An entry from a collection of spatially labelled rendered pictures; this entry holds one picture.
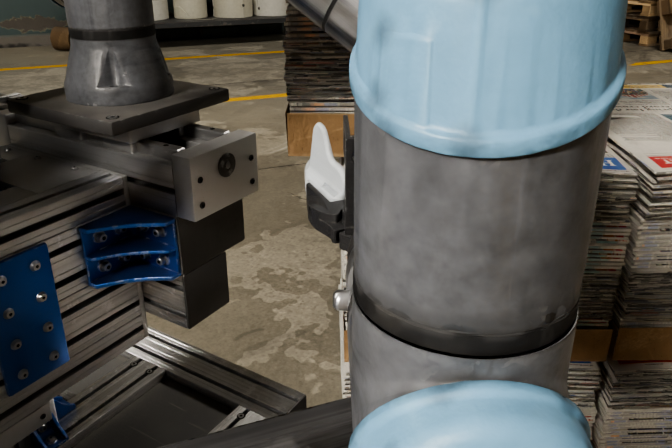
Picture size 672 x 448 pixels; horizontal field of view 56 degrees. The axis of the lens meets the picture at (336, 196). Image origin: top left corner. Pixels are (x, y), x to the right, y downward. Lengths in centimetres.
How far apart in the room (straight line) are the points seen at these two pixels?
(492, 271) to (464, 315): 2
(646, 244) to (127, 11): 69
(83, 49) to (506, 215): 81
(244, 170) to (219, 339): 97
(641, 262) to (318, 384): 107
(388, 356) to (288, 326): 164
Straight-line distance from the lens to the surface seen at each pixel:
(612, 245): 68
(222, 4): 660
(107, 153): 93
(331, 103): 59
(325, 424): 35
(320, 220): 42
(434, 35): 16
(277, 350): 175
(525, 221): 17
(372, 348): 20
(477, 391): 19
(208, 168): 84
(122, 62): 91
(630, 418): 82
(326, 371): 167
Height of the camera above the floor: 103
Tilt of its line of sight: 23 degrees down
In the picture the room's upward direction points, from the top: straight up
